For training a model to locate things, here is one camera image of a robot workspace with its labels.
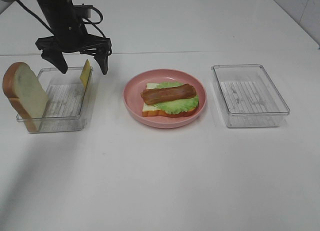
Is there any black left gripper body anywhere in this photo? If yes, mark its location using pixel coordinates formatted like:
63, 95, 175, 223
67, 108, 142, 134
35, 17, 112, 54

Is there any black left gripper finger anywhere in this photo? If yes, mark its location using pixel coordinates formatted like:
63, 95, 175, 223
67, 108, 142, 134
93, 48, 112, 75
41, 48, 68, 74

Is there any bacon strip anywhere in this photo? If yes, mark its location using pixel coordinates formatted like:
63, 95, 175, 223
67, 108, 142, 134
140, 84, 197, 105

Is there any bread slice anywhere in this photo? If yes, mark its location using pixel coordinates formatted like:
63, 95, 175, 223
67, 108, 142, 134
141, 82, 198, 118
2, 62, 49, 133

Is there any green lettuce leaf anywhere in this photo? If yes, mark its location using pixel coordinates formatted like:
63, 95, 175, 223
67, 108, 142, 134
144, 81, 199, 115

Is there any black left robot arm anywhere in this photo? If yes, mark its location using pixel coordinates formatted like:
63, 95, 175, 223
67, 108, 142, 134
1, 0, 112, 75

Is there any yellow cheese slice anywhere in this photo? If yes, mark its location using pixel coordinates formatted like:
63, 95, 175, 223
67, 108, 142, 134
79, 59, 91, 89

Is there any clear left plastic tray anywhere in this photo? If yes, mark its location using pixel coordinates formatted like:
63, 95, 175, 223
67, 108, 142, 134
16, 66, 93, 133

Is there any clear plastic tray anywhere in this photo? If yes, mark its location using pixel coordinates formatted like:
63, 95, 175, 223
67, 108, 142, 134
211, 64, 290, 128
16, 66, 93, 133

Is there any pink round plate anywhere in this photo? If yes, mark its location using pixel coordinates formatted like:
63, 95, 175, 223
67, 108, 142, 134
123, 69, 207, 129

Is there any clear right plastic tray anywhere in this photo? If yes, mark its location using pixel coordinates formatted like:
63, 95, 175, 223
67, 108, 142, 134
211, 64, 290, 128

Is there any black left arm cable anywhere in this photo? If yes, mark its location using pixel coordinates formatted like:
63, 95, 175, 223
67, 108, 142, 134
13, 0, 112, 57

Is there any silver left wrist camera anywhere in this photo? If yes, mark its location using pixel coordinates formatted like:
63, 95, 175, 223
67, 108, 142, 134
73, 4, 93, 19

